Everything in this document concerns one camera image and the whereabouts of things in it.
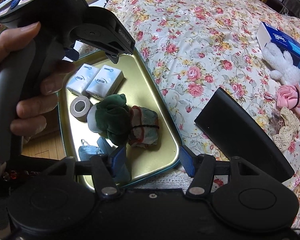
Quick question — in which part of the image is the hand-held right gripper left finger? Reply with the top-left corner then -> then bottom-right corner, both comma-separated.
40,146 -> 127,200

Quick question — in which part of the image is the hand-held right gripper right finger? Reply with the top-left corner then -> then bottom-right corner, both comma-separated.
179,145 -> 265,202

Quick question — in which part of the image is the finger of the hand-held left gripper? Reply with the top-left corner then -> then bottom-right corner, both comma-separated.
76,38 -> 131,64

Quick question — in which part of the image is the white tissue pack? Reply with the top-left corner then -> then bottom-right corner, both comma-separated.
86,64 -> 124,98
66,64 -> 100,97

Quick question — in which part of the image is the towel with red trim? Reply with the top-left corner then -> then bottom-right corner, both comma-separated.
128,106 -> 160,148

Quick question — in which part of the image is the green plush toy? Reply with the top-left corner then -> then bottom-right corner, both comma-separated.
87,94 -> 132,144

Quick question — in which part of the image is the grey tape roll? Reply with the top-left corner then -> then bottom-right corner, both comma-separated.
70,96 -> 94,122

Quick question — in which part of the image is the gold metal tray teal rim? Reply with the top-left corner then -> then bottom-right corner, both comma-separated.
57,51 -> 183,188

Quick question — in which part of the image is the person's left hand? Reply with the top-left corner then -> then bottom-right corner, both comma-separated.
0,21 -> 75,137

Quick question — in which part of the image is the white lace cloth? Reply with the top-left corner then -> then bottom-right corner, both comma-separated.
134,170 -> 198,190

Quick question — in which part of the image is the black flat case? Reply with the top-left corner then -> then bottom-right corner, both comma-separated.
194,87 -> 295,183

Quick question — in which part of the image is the floral blanket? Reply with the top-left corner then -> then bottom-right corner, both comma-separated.
79,0 -> 300,230

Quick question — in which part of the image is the beige crochet doily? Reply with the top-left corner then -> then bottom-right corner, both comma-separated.
271,106 -> 300,144

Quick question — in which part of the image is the pink cloth with black band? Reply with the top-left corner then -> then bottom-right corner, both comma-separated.
276,84 -> 300,117

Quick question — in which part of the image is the white plush toy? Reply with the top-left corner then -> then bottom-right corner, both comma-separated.
261,42 -> 300,85

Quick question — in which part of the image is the blue white tissue box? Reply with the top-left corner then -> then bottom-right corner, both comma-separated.
255,21 -> 300,72

